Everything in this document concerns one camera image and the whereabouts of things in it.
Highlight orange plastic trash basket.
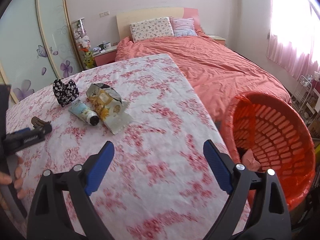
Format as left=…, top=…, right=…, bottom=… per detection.
left=220, top=92, right=316, bottom=211

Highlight left hand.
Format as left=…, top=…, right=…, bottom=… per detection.
left=1, top=158, right=26, bottom=200

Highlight brown plastic hair clip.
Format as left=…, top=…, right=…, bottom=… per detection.
left=31, top=116, right=50, bottom=128

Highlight black white floral scrunchie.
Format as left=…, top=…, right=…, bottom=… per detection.
left=53, top=79, right=79, bottom=107

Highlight light blue cream tube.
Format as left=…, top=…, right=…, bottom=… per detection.
left=68, top=100, right=100, bottom=126

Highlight floral sliding wardrobe door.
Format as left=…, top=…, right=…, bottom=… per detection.
left=1, top=0, right=83, bottom=103

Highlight yellow snack wrapper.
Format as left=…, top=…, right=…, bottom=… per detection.
left=86, top=83, right=132, bottom=134

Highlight red floral white tablecloth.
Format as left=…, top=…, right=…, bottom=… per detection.
left=7, top=54, right=228, bottom=239

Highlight pink white nightstand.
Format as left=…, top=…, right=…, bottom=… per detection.
left=93, top=46, right=117, bottom=66

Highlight plush toy display tube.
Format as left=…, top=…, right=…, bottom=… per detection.
left=72, top=18, right=96, bottom=69

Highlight cluttered shelf rack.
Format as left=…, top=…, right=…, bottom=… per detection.
left=291, top=72, right=319, bottom=140

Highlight white mug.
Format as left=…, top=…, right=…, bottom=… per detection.
left=103, top=41, right=111, bottom=50

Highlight salmon pink bed duvet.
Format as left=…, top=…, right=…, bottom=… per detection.
left=116, top=34, right=291, bottom=121

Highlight beige pink headboard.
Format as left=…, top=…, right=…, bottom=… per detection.
left=116, top=7, right=201, bottom=40

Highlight pink window curtain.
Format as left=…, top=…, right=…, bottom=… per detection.
left=267, top=0, right=319, bottom=79

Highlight floral white pillow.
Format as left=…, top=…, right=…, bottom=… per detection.
left=129, top=17, right=174, bottom=42

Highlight far pink nightstand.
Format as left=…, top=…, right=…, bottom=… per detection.
left=209, top=35, right=226, bottom=46

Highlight pink striped pillow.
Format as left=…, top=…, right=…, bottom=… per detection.
left=170, top=17, right=197, bottom=37

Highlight white wall socket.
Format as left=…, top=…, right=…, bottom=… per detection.
left=99, top=11, right=110, bottom=17

